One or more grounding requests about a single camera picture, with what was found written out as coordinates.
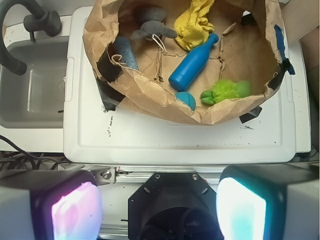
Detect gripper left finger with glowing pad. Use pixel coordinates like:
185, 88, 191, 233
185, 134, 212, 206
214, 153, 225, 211
0, 170, 103, 240

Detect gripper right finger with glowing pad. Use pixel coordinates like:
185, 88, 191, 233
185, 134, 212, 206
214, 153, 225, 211
216, 163, 320, 240

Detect blue sponge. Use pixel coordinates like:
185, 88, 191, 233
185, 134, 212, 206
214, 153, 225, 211
113, 36, 139, 70

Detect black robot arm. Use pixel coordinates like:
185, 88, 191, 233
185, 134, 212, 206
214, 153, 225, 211
0, 163, 320, 240

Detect white tray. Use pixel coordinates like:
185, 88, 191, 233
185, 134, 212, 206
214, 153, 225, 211
63, 7, 296, 166

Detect grey sink basin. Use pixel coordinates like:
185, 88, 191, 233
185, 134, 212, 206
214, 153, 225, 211
0, 36, 69, 129

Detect blue ball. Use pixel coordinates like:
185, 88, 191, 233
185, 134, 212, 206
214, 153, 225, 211
175, 91, 196, 111

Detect blue plastic bottle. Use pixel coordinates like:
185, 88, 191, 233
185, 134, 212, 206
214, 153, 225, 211
168, 33, 219, 92

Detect brown paper bag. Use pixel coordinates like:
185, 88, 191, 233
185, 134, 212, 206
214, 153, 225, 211
83, 0, 294, 126

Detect dark grey faucet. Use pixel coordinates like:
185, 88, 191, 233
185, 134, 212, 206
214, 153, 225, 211
0, 0, 62, 76

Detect yellow cloth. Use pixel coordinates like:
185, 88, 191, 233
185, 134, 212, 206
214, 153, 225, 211
174, 0, 215, 51

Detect grey plush toy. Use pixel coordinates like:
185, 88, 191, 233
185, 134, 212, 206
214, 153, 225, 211
131, 6, 178, 41

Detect aluminium frame rail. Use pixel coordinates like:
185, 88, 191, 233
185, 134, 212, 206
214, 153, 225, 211
68, 163, 226, 186

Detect black cable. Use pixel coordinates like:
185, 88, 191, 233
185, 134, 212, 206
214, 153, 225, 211
0, 134, 76, 172

